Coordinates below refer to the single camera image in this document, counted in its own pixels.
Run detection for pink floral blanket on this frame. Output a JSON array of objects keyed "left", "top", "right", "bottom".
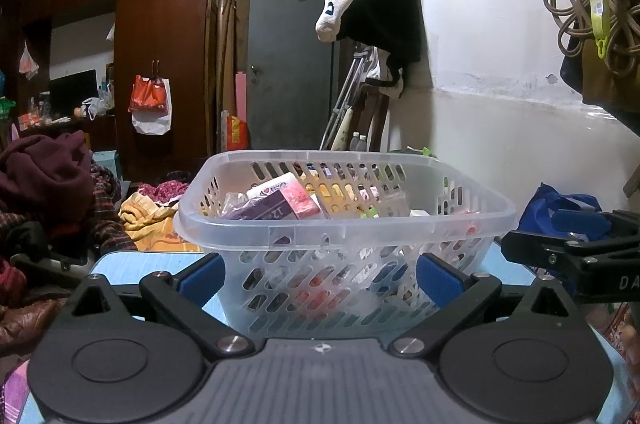
[{"left": 137, "top": 181, "right": 191, "bottom": 205}]

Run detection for brown leather jacket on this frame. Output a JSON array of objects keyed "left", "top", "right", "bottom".
[{"left": 0, "top": 284, "right": 66, "bottom": 360}]

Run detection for white plastic basket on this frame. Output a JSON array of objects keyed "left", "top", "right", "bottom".
[{"left": 173, "top": 149, "right": 517, "bottom": 340}]

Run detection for red yellow bag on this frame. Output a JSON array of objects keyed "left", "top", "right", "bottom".
[{"left": 226, "top": 114, "right": 250, "bottom": 151}]

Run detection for white pink plastic bag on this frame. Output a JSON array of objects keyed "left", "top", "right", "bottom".
[{"left": 19, "top": 43, "right": 40, "bottom": 80}]

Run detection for yellow cloth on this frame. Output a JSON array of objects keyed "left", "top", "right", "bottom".
[{"left": 117, "top": 193, "right": 181, "bottom": 252}]

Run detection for orange white plastic bag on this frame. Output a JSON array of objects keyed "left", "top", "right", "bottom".
[{"left": 128, "top": 74, "right": 173, "bottom": 136}]

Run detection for pink paper roll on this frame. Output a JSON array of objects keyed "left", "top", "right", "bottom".
[{"left": 235, "top": 71, "right": 248, "bottom": 120}]

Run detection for white and black hanging garment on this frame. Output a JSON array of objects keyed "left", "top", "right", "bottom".
[{"left": 315, "top": 0, "right": 426, "bottom": 100}]

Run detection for maroon clothing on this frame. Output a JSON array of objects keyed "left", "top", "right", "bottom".
[{"left": 0, "top": 130, "right": 93, "bottom": 225}]

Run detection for grey door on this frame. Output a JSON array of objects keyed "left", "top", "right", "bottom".
[{"left": 247, "top": 0, "right": 336, "bottom": 151}]

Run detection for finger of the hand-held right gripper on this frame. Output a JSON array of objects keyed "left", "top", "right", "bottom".
[
  {"left": 501, "top": 228, "right": 581, "bottom": 277},
  {"left": 550, "top": 208, "right": 640, "bottom": 242}
]

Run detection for dark plaid garment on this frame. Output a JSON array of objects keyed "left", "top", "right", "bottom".
[{"left": 0, "top": 161, "right": 138, "bottom": 255}]

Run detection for black monitor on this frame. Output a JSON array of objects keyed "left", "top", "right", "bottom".
[{"left": 49, "top": 69, "right": 98, "bottom": 117}]

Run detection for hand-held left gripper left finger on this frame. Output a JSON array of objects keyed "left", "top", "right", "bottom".
[{"left": 70, "top": 253, "right": 256, "bottom": 360}]

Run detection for metal crutches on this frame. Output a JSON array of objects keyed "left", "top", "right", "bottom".
[{"left": 320, "top": 46, "right": 373, "bottom": 151}]

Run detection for wooden poles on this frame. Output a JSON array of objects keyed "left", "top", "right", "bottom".
[{"left": 216, "top": 0, "right": 247, "bottom": 152}]

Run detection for brown wooden wardrobe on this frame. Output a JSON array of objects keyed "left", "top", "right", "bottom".
[{"left": 0, "top": 0, "right": 223, "bottom": 185}]

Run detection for coiled brown rope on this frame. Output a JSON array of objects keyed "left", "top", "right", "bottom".
[{"left": 543, "top": 0, "right": 640, "bottom": 70}]

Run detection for teal box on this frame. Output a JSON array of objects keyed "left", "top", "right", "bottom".
[{"left": 92, "top": 150, "right": 121, "bottom": 180}]

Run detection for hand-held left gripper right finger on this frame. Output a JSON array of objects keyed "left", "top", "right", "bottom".
[{"left": 387, "top": 253, "right": 571, "bottom": 357}]

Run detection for purple packet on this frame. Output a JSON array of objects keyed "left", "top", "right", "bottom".
[{"left": 220, "top": 189, "right": 323, "bottom": 221}]

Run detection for blue bag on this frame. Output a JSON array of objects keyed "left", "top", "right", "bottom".
[{"left": 517, "top": 183, "right": 608, "bottom": 250}]

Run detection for dark brown hanging bag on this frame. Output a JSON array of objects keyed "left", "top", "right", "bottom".
[{"left": 560, "top": 39, "right": 640, "bottom": 130}]

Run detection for pink white packet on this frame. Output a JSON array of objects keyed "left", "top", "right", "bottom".
[{"left": 246, "top": 171, "right": 323, "bottom": 220}]

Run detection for colourful printed cloth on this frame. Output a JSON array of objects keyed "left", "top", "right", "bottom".
[{"left": 585, "top": 303, "right": 640, "bottom": 367}]

